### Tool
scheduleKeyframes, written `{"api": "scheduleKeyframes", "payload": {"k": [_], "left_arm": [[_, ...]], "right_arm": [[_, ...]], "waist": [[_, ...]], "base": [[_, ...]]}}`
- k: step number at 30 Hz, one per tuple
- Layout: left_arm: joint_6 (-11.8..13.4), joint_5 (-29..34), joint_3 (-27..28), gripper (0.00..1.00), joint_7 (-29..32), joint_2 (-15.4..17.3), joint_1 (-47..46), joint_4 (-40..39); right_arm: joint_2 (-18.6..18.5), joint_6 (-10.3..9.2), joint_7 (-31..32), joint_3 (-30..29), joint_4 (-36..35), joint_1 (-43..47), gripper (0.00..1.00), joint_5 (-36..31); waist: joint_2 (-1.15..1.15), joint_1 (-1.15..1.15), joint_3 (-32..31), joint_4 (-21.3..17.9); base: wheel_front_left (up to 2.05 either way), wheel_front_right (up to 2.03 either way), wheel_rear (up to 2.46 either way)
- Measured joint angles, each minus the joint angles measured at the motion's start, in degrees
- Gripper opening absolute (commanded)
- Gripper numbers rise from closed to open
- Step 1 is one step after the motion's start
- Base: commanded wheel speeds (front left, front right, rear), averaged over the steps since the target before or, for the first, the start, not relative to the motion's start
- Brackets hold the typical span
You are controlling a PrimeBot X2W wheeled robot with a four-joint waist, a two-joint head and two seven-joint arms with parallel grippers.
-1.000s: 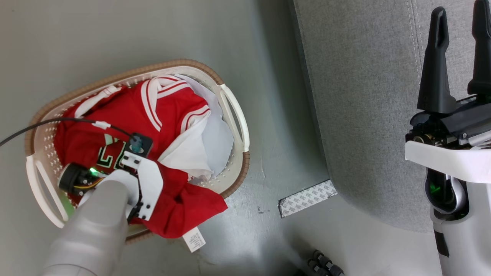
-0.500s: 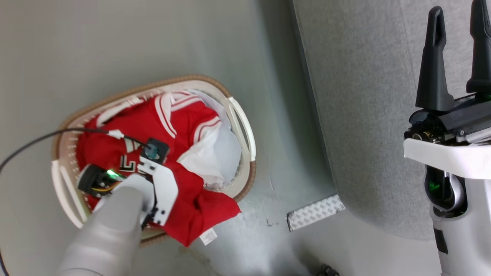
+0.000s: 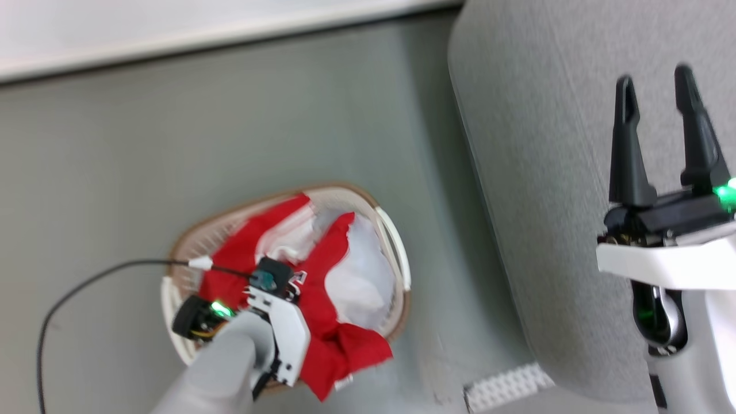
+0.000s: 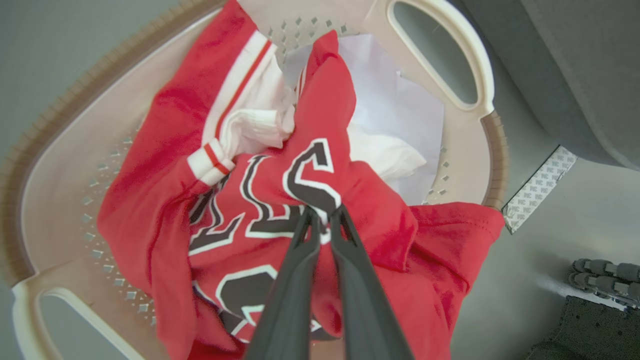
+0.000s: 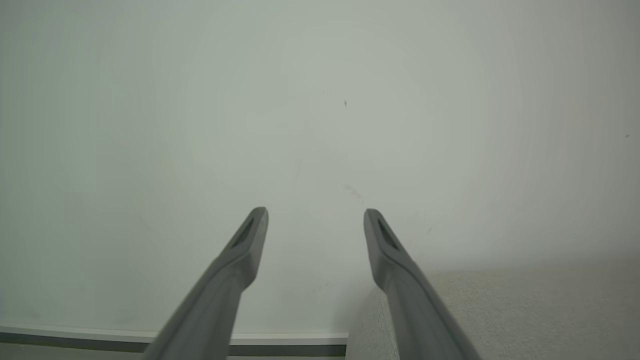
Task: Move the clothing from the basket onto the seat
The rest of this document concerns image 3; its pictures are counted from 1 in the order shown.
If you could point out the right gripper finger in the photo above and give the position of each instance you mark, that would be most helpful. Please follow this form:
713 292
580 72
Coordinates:
628 155
698 138

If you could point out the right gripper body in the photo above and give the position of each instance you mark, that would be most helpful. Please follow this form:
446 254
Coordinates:
673 253

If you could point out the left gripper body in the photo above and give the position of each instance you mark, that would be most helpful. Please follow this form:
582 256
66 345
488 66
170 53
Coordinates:
287 333

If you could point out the red and white garment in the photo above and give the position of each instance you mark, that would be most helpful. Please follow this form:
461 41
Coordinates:
328 345

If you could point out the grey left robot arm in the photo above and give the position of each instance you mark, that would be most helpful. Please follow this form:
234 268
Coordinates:
221 368

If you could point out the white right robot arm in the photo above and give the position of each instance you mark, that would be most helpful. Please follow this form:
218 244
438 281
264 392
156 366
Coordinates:
704 356

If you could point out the white basket with brown rim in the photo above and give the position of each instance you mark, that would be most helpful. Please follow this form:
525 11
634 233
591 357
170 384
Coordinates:
391 247

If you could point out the grey fabric sofa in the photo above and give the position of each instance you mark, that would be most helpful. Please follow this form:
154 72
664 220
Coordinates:
546 172

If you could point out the white studded strip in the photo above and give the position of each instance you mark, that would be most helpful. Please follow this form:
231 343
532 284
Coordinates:
506 388

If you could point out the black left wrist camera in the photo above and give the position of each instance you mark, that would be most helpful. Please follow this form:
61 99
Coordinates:
271 277

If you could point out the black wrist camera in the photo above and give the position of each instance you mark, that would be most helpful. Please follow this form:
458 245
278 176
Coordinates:
271 277
660 319

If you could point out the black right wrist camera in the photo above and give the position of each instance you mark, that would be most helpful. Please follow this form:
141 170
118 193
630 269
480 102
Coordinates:
660 319

